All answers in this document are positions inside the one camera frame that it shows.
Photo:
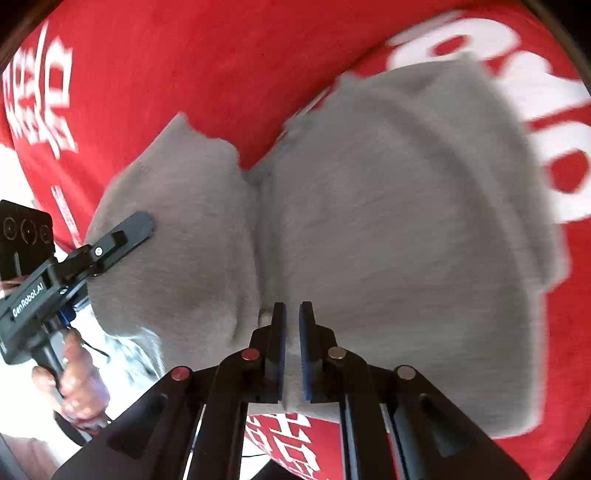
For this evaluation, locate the person's left hand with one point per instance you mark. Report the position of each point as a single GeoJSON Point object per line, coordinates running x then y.
{"type": "Point", "coordinates": [83, 383]}

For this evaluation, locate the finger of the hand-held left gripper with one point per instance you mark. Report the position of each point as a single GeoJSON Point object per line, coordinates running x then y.
{"type": "Point", "coordinates": [117, 240]}

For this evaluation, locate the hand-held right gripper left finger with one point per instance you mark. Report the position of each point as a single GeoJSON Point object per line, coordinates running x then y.
{"type": "Point", "coordinates": [278, 350]}

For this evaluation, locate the pale patterned cloth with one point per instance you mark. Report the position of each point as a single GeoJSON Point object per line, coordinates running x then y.
{"type": "Point", "coordinates": [122, 364]}

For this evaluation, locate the red printed blanket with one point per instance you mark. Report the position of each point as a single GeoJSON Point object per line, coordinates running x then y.
{"type": "Point", "coordinates": [207, 69]}

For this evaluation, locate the grey knit sweater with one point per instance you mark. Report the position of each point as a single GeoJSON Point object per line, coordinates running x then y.
{"type": "Point", "coordinates": [392, 230]}

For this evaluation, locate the person's left forearm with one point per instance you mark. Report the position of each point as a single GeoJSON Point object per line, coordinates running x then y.
{"type": "Point", "coordinates": [25, 459]}

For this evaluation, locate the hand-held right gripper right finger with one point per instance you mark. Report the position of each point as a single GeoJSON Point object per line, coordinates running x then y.
{"type": "Point", "coordinates": [304, 350]}

